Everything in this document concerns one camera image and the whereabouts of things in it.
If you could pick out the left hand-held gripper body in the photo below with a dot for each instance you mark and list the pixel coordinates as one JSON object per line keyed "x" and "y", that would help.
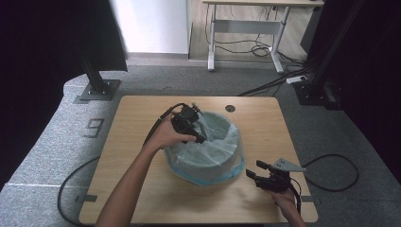
{"x": 184, "y": 123}

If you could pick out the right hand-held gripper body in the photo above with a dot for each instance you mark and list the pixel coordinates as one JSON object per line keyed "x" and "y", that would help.
{"x": 275, "y": 181}

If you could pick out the green plastic trash bin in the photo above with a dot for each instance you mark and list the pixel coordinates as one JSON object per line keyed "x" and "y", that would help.
{"x": 201, "y": 168}

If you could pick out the person's left hand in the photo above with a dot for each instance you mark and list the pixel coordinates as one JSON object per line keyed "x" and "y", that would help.
{"x": 164, "y": 134}

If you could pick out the person's right hand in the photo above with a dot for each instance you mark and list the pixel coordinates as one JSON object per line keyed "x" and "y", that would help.
{"x": 287, "y": 201}

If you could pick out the grey tape strip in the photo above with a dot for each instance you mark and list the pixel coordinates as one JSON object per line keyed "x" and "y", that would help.
{"x": 308, "y": 198}

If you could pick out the round black table grommet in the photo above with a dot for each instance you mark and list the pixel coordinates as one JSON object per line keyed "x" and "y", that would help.
{"x": 230, "y": 108}

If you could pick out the black metal stand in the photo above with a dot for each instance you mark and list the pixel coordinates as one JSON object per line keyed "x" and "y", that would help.
{"x": 97, "y": 83}
{"x": 315, "y": 93}

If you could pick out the white power strip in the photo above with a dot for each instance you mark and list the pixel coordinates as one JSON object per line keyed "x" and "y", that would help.
{"x": 296, "y": 79}

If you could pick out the white panel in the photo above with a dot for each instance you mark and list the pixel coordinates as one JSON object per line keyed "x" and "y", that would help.
{"x": 151, "y": 25}

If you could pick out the white-legged wooden desk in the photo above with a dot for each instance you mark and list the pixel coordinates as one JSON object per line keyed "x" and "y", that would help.
{"x": 246, "y": 26}

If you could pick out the dark curtain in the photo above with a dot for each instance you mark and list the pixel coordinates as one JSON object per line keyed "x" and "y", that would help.
{"x": 378, "y": 63}
{"x": 47, "y": 47}

